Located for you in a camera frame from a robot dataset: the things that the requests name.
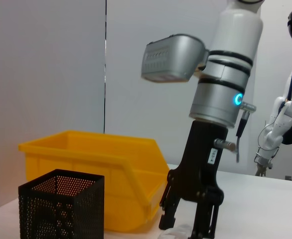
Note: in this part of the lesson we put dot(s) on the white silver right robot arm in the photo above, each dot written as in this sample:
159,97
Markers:
233,37

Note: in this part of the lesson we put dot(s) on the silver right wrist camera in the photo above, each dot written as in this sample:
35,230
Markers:
171,59

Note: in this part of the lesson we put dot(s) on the white humanoid robot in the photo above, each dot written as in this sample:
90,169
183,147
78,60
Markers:
283,119

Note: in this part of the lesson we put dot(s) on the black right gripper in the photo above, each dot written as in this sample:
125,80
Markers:
198,174

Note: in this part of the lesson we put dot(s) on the white garlic bulb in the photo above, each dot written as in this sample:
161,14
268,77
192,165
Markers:
178,230

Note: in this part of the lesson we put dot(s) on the black mesh pen holder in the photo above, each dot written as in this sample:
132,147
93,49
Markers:
61,209

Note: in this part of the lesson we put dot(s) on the yellow plastic bin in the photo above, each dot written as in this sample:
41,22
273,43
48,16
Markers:
86,154

